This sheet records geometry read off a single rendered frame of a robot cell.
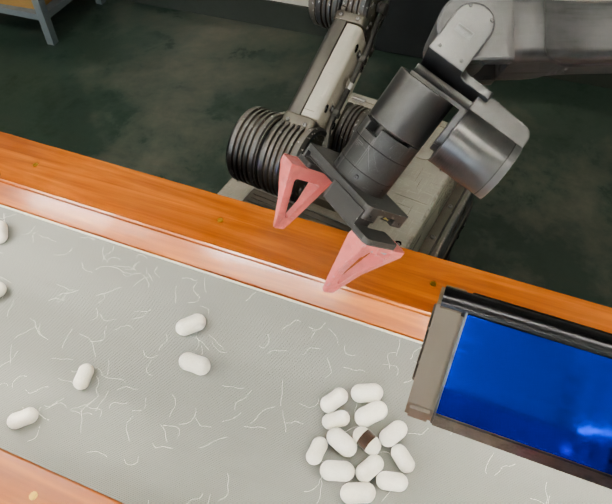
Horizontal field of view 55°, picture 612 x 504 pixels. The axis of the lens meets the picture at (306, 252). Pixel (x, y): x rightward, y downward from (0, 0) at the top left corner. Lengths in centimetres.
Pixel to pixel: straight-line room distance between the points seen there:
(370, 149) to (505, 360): 26
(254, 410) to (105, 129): 177
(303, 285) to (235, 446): 22
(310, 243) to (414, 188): 56
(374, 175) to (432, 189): 79
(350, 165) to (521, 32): 18
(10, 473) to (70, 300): 23
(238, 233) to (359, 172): 31
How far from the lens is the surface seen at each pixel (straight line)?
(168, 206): 86
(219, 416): 68
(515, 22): 55
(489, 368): 32
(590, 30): 58
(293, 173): 58
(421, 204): 127
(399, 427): 66
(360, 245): 50
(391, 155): 52
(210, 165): 208
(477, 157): 52
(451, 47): 52
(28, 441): 73
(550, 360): 32
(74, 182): 93
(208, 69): 257
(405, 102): 52
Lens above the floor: 136
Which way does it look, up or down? 50 degrees down
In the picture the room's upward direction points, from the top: straight up
